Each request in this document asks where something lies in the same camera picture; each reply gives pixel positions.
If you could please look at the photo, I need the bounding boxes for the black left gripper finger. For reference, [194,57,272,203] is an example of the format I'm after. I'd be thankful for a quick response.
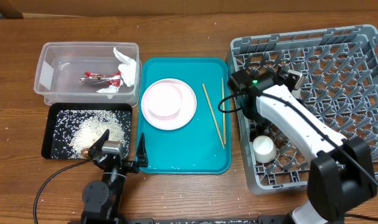
[87,129,110,157]
[136,133,148,167]

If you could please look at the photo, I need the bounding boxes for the pink plate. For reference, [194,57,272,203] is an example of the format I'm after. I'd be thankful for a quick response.
[141,78,197,131]

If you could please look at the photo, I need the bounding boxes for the grey dish rack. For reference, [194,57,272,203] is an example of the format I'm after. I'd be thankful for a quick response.
[227,25,378,195]

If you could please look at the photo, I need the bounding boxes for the pink small bowl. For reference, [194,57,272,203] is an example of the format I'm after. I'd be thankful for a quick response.
[147,83,182,117]

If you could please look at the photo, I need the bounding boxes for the white napkin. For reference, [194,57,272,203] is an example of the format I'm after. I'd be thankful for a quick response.
[97,47,137,93]

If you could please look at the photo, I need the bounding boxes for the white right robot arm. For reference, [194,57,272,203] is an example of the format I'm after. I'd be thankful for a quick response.
[227,68,377,223]

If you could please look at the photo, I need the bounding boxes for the white paper cup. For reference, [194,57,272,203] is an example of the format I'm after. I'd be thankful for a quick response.
[252,136,277,163]

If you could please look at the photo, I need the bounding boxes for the red snack wrapper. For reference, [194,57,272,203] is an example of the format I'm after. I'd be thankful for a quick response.
[79,72,123,87]

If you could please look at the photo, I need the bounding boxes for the wooden chopstick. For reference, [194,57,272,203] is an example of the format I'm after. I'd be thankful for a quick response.
[202,83,225,149]
[221,77,227,146]

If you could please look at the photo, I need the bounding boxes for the black rectangular tray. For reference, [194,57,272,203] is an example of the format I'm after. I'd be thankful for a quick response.
[41,103,133,159]

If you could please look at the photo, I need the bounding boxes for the teal serving tray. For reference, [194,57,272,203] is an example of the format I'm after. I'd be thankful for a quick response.
[137,57,232,174]

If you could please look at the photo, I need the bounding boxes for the clear plastic bin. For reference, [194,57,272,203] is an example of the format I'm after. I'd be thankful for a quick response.
[34,42,141,107]

